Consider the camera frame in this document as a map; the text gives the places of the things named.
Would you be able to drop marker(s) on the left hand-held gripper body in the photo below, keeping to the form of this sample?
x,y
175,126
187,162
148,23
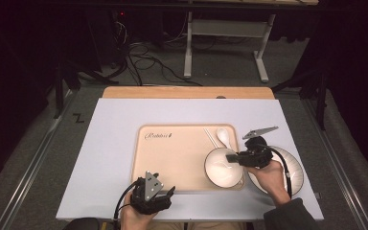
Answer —
x,y
150,198

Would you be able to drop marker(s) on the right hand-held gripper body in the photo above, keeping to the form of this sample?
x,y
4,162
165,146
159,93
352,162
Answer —
x,y
257,156

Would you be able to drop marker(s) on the white bowl with dark rim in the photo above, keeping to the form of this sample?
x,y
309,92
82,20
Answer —
x,y
220,172

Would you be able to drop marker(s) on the white ceramic spoon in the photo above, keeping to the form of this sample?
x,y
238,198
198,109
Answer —
x,y
223,134

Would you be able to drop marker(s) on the beige tray with rabbit print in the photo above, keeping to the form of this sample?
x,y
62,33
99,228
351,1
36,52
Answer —
x,y
166,159

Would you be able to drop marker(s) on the white plate with dark rim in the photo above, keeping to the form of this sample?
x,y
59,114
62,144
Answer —
x,y
296,172

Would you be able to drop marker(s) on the person's left hand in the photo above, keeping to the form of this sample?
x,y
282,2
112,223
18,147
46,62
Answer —
x,y
134,222

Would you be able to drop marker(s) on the person's right hand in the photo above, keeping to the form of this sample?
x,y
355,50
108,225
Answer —
x,y
273,180

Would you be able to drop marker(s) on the black rounded object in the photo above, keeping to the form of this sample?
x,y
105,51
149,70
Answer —
x,y
83,224

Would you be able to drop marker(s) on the black metal stand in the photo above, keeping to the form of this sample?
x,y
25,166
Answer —
x,y
59,89
322,102

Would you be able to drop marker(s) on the dark device with red light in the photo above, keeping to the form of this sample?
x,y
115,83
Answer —
x,y
121,32

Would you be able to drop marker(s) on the aluminium floor rail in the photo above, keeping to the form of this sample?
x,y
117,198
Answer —
x,y
338,166
28,172

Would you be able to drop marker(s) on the white metal desk frame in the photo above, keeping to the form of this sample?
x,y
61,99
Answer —
x,y
226,28

